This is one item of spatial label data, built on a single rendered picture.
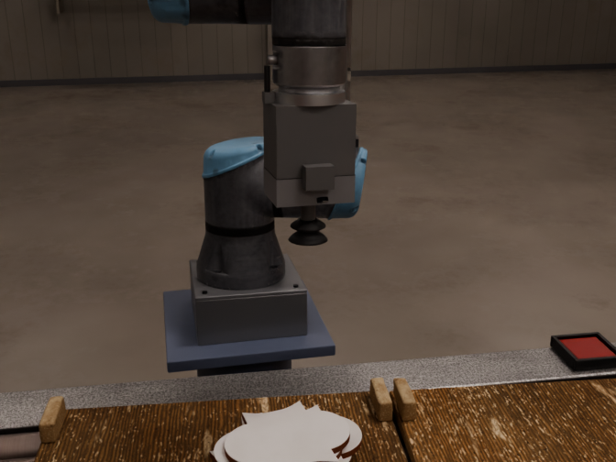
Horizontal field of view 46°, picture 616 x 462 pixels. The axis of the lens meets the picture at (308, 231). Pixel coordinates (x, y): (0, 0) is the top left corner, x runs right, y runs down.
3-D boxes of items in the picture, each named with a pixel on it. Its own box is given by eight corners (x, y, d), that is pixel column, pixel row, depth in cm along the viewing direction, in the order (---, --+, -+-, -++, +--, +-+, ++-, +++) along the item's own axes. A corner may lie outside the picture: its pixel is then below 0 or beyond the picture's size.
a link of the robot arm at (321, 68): (357, 46, 71) (275, 48, 69) (356, 93, 72) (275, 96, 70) (334, 42, 78) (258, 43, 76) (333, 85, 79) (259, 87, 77)
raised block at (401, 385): (390, 395, 92) (391, 376, 91) (405, 394, 92) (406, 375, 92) (401, 423, 87) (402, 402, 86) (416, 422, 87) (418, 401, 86)
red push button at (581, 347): (556, 347, 108) (558, 339, 108) (594, 344, 109) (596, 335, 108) (577, 368, 102) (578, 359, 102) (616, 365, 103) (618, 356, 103)
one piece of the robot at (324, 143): (276, 71, 67) (278, 238, 72) (368, 69, 69) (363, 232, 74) (255, 62, 76) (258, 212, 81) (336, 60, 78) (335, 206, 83)
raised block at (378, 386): (368, 395, 92) (369, 376, 91) (382, 394, 92) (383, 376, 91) (378, 423, 87) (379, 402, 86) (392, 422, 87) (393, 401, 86)
